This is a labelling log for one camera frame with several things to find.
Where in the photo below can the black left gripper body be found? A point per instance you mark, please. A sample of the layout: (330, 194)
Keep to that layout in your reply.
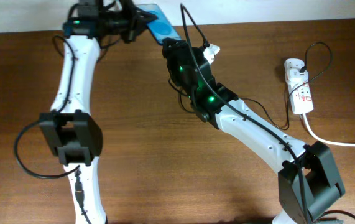
(128, 22)

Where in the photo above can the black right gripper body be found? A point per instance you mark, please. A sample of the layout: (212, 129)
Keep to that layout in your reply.
(177, 67)

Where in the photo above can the blue Galaxy smartphone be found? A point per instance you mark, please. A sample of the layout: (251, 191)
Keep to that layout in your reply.
(161, 28)

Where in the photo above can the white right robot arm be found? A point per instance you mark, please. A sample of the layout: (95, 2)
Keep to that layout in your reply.
(308, 177)

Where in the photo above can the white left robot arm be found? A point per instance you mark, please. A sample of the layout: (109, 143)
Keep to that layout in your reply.
(69, 130)

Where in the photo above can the white charger adapter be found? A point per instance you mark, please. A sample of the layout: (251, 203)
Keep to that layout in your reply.
(294, 76)

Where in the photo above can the white power strip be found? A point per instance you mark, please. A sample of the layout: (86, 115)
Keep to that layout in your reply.
(300, 95)

